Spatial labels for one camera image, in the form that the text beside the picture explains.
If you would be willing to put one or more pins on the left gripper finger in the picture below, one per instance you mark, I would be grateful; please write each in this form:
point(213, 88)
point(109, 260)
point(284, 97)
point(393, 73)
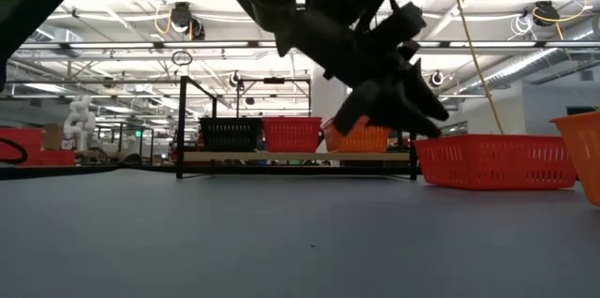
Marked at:
point(412, 106)
point(356, 106)

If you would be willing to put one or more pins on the red plastic basket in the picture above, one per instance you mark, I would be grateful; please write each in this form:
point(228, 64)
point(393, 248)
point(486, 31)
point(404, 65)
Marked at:
point(290, 138)
point(492, 162)
point(290, 120)

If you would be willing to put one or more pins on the black plastic basket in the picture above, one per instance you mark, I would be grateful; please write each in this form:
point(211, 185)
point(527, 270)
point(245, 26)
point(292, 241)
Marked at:
point(229, 120)
point(229, 141)

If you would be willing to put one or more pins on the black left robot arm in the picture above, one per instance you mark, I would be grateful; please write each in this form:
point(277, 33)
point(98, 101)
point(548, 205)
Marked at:
point(28, 7)

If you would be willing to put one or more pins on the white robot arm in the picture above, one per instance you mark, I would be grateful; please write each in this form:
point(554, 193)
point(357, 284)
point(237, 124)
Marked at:
point(79, 124)

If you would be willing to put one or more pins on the ceiling light strip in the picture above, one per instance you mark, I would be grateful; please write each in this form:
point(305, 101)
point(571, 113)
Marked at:
point(492, 44)

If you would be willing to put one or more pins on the blue-grey table mat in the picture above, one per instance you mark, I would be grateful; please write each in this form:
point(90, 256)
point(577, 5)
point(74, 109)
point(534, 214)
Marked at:
point(281, 242)

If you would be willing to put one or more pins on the brown cardboard box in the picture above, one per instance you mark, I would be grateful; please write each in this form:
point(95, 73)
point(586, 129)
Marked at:
point(53, 136)

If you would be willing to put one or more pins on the red storage crate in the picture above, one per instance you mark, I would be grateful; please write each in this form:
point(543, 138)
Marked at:
point(47, 157)

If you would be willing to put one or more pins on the black background workstation frame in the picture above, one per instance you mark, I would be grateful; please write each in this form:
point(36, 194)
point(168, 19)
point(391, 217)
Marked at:
point(274, 80)

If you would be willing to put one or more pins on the black frame wooden shelf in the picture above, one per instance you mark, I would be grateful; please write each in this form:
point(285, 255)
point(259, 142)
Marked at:
point(281, 156)

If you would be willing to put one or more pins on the silver ventilation duct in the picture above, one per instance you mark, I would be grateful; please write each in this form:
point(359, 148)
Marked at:
point(562, 49)

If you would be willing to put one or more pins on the black metal table frame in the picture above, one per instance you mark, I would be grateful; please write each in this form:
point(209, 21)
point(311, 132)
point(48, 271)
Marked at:
point(70, 171)

